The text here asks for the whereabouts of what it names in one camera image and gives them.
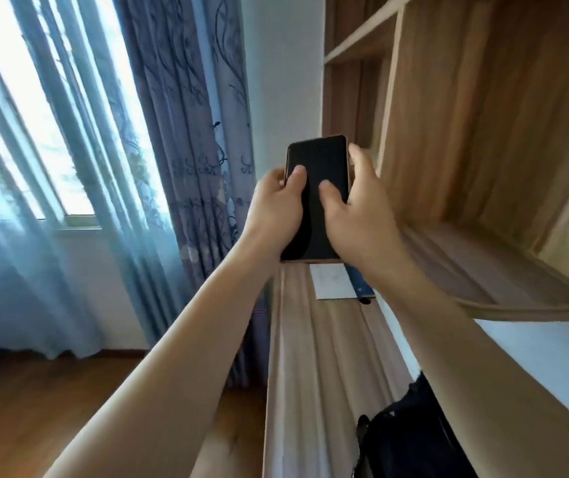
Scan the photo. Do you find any wooden desk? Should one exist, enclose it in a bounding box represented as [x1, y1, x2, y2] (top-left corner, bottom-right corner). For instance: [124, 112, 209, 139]
[262, 260, 414, 478]

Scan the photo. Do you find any black bag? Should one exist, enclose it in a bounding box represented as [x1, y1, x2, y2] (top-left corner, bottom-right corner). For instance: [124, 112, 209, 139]
[353, 372, 478, 478]

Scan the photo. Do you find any person's left hand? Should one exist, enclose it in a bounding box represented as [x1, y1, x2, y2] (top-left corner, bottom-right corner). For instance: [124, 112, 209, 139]
[241, 165, 308, 260]

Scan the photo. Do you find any white paper sheet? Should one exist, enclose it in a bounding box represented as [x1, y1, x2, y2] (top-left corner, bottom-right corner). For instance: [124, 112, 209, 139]
[309, 264, 359, 300]

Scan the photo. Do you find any blue booklet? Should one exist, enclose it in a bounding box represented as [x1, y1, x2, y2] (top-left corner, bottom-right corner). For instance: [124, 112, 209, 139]
[345, 264, 377, 305]

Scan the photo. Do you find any person's left forearm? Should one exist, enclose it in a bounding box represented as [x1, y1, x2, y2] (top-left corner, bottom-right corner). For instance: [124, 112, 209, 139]
[41, 235, 281, 478]

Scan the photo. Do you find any sheer blue curtain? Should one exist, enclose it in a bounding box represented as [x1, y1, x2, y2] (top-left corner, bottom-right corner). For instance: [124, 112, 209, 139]
[0, 0, 185, 364]

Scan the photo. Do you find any patterned grey curtain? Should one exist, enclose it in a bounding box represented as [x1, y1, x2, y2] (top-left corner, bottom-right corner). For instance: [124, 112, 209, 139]
[111, 0, 271, 389]

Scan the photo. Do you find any window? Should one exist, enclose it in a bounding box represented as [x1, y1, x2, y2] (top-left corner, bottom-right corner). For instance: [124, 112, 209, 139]
[0, 0, 171, 229]

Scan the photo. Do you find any wooden wall shelf unit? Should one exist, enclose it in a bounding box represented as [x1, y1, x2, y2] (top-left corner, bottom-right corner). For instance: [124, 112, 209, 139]
[321, 0, 569, 322]

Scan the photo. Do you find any black smartphone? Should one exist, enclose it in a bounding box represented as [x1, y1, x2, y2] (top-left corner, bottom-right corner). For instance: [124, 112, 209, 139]
[280, 135, 351, 261]

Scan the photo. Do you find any person's right hand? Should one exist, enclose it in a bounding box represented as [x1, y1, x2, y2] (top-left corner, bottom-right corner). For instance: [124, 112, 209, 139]
[318, 143, 410, 274]

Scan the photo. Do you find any person's right forearm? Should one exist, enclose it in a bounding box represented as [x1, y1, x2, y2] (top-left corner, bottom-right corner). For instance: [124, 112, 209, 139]
[364, 254, 569, 478]

